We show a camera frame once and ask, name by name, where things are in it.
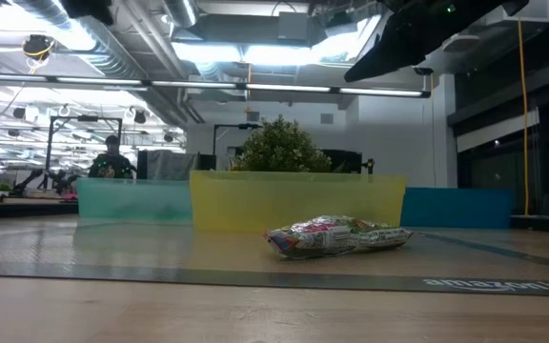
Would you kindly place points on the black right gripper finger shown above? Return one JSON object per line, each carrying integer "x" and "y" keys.
{"x": 384, "y": 52}

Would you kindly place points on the red green chewy granola bar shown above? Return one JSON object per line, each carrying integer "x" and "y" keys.
{"x": 336, "y": 236}

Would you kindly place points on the LED light strip bar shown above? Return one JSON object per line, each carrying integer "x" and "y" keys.
{"x": 284, "y": 88}

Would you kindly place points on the black monitor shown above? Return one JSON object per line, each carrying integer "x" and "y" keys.
{"x": 346, "y": 159}

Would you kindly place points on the large white-flowered potted plant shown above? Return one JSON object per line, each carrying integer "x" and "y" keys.
{"x": 281, "y": 145}

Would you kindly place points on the blue plastic tray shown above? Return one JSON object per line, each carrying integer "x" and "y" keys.
{"x": 455, "y": 207}

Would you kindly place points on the yellow plastic tray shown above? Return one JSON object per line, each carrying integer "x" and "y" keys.
{"x": 255, "y": 200}

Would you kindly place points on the teal plastic tray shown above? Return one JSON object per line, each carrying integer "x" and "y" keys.
{"x": 131, "y": 200}

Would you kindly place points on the person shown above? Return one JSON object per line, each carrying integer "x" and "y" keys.
{"x": 111, "y": 164}

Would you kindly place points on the black-bordered silicone baking mat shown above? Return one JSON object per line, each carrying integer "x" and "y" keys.
{"x": 112, "y": 248}

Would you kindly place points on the black background robot arms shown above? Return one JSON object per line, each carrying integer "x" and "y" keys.
{"x": 62, "y": 181}

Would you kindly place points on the small black camera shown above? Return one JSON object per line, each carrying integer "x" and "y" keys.
{"x": 370, "y": 166}

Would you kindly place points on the black aluminium rig frame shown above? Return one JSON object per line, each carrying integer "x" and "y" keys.
{"x": 541, "y": 224}

